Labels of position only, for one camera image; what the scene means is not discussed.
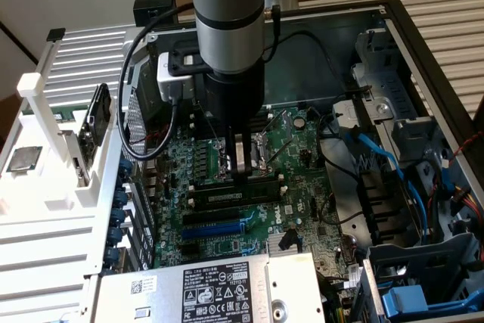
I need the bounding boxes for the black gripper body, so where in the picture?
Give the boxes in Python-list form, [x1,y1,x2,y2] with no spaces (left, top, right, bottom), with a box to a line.
[205,61,266,127]

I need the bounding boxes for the green RAM stick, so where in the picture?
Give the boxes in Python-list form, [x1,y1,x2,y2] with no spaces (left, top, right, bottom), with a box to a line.
[19,106,88,123]
[193,180,283,209]

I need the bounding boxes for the CPU socket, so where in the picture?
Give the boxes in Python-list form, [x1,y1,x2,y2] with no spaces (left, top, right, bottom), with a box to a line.
[213,132,275,182]

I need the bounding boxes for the thin metal locking lever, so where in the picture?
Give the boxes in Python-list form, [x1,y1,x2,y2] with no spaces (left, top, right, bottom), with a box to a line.
[194,101,224,148]
[267,134,296,165]

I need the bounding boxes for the long black expansion slot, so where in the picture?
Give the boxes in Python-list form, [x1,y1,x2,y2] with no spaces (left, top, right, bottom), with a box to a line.
[182,207,241,225]

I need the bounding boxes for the metal socket cover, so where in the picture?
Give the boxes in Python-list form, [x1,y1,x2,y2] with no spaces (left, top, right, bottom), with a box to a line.
[265,109,295,142]

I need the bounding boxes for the long blue expansion slot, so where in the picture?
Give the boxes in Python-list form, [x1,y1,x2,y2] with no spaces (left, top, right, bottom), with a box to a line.
[180,220,245,241]

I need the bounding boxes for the green Dell motherboard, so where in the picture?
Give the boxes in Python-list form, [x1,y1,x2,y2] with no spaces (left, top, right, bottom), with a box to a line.
[145,105,364,290]

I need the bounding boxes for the open black PC case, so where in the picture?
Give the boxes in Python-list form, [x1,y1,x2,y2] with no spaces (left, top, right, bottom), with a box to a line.
[85,0,484,323]

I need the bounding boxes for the silver finned heatsink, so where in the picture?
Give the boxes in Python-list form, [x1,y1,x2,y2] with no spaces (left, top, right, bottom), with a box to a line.
[267,230,303,254]

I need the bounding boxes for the small black box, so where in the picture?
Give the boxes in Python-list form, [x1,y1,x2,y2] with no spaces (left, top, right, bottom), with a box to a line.
[133,0,179,27]

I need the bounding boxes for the silver power supply unit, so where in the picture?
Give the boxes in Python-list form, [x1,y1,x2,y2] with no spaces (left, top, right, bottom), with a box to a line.
[90,250,326,323]

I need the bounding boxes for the black expansion card in rack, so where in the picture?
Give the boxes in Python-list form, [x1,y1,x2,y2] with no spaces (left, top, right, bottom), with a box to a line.
[77,82,111,146]

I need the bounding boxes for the black plastic fan shroud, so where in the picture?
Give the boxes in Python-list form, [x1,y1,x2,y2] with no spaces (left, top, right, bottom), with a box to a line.
[357,171,420,248]

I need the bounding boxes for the silver metal drive cage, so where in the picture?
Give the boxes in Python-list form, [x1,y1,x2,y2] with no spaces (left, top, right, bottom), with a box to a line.
[349,30,447,165]

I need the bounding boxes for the white parts rack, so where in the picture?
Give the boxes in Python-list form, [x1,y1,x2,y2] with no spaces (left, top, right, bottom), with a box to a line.
[0,27,132,225]

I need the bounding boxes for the small black rack clip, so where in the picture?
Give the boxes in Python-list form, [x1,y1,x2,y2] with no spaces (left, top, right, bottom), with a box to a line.
[45,27,66,42]

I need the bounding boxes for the gray disk bay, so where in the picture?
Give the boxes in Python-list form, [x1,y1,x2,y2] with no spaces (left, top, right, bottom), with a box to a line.
[357,231,484,323]

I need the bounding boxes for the blue plastic disk caddy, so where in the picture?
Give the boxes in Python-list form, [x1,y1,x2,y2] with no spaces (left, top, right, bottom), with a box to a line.
[380,285,484,318]

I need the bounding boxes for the silver CPU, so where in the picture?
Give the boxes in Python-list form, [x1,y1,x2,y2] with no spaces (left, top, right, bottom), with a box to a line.
[8,145,43,172]

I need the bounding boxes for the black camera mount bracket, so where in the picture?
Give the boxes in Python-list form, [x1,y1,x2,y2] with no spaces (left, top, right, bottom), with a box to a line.
[167,43,209,77]

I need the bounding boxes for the thick black camera cable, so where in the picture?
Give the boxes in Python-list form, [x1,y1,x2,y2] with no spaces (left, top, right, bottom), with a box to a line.
[117,2,196,162]

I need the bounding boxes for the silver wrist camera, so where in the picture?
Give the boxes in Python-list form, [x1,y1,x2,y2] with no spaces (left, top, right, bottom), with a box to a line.
[156,51,197,104]

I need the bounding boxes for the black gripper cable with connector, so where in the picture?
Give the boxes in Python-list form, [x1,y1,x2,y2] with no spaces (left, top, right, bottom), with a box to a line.
[264,4,283,63]

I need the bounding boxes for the thin red wire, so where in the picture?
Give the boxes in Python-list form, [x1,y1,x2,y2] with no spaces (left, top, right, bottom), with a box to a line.
[126,128,171,146]

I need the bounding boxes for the black wire with plug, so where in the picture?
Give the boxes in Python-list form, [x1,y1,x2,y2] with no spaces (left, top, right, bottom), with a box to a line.
[262,31,374,93]

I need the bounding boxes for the light blue SATA wire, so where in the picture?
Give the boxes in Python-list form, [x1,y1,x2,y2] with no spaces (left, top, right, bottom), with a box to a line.
[342,126,405,180]

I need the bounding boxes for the graphics card with metal bracket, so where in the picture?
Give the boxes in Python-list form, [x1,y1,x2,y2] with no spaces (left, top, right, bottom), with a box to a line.
[72,132,96,188]

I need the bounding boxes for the blue round wire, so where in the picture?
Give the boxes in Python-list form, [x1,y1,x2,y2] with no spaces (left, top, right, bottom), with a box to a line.
[404,177,430,239]

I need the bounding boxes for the red black twisted wire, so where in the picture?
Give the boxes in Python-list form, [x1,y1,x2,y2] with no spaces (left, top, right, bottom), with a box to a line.
[442,129,484,167]

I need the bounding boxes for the yellow red power wires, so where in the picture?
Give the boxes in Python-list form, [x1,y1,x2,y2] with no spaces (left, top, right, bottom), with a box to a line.
[451,182,484,225]

